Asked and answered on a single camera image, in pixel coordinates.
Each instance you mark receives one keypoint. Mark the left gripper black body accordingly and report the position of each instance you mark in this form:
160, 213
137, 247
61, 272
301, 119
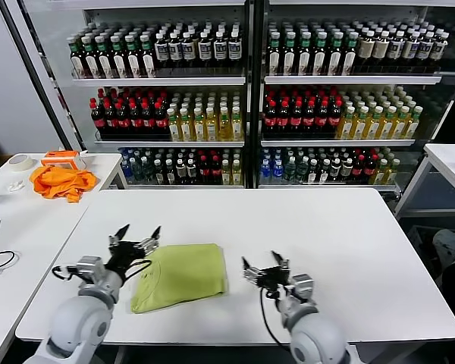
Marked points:
127, 258

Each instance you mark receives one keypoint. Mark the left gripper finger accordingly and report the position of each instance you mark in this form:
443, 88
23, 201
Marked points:
151, 244
117, 238

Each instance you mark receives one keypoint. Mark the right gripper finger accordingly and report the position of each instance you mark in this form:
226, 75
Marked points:
283, 264
253, 275

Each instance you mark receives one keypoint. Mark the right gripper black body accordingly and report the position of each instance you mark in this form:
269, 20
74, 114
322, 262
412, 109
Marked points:
277, 282

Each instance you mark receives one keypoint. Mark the yellow-green T-shirt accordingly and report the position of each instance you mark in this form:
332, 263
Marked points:
182, 277

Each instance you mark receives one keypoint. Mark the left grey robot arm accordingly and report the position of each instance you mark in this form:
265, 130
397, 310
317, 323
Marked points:
79, 326

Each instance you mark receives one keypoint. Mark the blue label water bottle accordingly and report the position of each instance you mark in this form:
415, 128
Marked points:
126, 172
265, 170
277, 170

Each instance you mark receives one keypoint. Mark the small green tinted bottle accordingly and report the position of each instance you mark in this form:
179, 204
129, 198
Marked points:
289, 170
148, 172
301, 170
137, 172

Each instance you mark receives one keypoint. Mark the small dark white-cap bottle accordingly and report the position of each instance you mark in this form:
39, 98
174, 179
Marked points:
169, 172
324, 172
158, 172
312, 172

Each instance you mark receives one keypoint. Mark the small white label bottle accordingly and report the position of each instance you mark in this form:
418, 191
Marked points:
346, 168
180, 170
334, 168
191, 170

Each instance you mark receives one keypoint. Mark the crumpled orange cloth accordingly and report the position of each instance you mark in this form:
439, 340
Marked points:
57, 184

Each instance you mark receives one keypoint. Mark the white side table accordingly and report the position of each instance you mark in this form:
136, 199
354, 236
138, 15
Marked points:
447, 170
30, 227

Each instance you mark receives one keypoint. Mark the small red cap bottle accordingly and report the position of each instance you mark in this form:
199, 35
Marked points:
215, 172
204, 172
369, 170
358, 170

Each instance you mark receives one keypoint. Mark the orange box with window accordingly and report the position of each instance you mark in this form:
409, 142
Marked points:
60, 155

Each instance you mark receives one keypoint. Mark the small yellow drink bottle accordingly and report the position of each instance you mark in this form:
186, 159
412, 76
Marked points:
225, 174
380, 174
391, 174
236, 174

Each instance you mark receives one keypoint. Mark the small white plastic object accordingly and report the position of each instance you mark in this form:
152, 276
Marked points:
16, 186

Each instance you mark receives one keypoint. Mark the beige tape roll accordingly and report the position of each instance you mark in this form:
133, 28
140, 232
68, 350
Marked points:
22, 169

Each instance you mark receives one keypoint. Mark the yellow juice bottle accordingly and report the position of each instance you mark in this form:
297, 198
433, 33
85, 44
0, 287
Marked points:
198, 129
224, 128
211, 128
358, 127
386, 127
186, 129
345, 127
236, 127
173, 129
412, 127
372, 127
399, 127

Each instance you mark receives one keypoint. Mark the drinks shelf unit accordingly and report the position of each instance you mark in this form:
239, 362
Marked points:
345, 79
155, 80

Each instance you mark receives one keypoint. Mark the white plastic bag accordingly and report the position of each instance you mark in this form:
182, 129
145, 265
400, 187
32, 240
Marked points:
449, 242

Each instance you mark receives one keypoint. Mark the green cap dark bottle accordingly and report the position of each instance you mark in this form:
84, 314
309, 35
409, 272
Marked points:
103, 60
90, 60
348, 57
77, 60
118, 60
273, 57
304, 57
319, 57
147, 60
132, 60
289, 57
334, 57

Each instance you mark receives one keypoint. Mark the blue label dark bottle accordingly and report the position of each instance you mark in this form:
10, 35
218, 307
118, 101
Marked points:
409, 49
174, 51
424, 50
188, 50
234, 49
394, 49
161, 51
219, 50
204, 50
438, 50

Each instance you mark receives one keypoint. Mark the beige label bottle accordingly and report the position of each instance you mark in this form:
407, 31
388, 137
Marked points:
365, 49
380, 49

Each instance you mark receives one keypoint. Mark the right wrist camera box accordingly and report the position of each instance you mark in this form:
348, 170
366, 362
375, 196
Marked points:
302, 288

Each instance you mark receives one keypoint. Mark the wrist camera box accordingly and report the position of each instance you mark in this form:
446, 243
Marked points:
302, 288
91, 270

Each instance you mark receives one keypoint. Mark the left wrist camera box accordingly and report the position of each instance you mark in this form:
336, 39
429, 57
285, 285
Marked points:
91, 270

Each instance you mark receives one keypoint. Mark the black slanted frame bar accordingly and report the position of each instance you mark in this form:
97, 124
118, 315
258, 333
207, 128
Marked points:
41, 79

